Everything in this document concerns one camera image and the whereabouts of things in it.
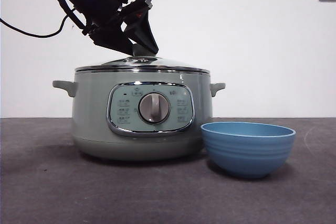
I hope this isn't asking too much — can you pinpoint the glass steamer lid with knob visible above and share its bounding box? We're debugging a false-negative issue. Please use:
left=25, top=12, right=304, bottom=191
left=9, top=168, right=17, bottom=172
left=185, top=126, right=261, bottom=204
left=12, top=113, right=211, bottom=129
left=74, top=44, right=211, bottom=74

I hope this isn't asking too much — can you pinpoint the pale green electric steamer pot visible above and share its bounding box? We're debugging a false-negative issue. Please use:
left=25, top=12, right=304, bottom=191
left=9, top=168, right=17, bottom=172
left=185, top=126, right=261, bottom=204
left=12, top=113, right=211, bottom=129
left=52, top=69, right=226, bottom=162

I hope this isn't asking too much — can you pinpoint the blue ribbed bowl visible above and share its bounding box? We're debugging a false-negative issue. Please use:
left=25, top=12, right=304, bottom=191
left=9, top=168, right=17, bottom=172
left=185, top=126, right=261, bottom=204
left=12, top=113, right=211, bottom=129
left=200, top=121, right=297, bottom=180

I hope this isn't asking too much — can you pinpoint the black cable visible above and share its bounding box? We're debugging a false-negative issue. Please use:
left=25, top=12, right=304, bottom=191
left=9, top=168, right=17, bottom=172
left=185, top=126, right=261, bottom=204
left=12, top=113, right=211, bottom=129
left=0, top=14, right=70, bottom=38

